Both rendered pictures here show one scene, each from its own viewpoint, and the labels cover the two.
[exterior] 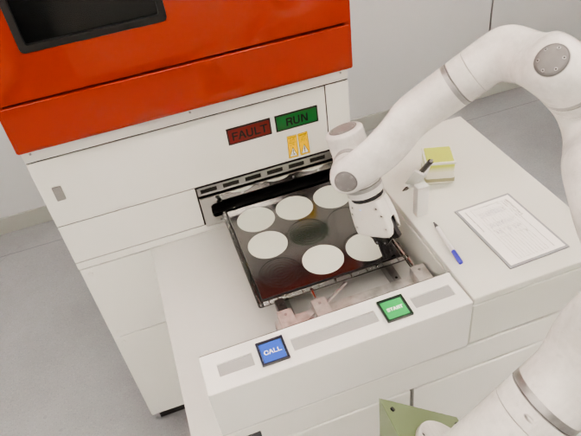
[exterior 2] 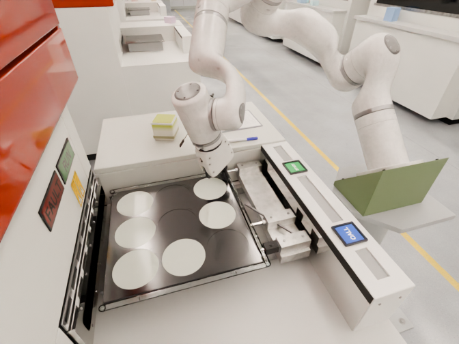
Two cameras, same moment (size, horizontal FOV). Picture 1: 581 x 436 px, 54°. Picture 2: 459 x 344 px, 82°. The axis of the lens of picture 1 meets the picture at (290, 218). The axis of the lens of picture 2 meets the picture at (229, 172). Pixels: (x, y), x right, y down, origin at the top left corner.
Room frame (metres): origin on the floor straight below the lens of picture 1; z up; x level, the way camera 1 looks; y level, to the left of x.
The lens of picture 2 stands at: (0.98, 0.44, 1.44)
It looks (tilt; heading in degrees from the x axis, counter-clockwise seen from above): 38 degrees down; 267
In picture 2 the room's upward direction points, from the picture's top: straight up
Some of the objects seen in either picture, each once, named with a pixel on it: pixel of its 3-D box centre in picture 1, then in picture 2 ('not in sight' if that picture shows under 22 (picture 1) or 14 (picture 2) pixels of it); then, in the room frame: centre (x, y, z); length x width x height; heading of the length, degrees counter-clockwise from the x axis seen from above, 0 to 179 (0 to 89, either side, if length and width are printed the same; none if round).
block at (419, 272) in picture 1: (424, 280); (248, 167); (0.87, -0.28, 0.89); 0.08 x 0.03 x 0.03; 13
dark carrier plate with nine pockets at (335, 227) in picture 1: (308, 233); (177, 223); (1.09, -0.04, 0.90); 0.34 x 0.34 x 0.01; 13
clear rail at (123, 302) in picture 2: (240, 254); (190, 284); (1.04, 0.14, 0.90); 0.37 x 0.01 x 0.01; 13
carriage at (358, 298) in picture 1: (357, 312); (267, 206); (0.83, -0.12, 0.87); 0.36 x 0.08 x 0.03; 103
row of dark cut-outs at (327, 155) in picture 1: (274, 170); (81, 229); (1.29, 0.02, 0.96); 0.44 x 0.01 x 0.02; 103
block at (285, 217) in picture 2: (324, 315); (279, 218); (0.81, -0.04, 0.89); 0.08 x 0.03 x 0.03; 13
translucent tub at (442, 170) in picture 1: (437, 165); (165, 127); (1.15, -0.39, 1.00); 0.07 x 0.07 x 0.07; 83
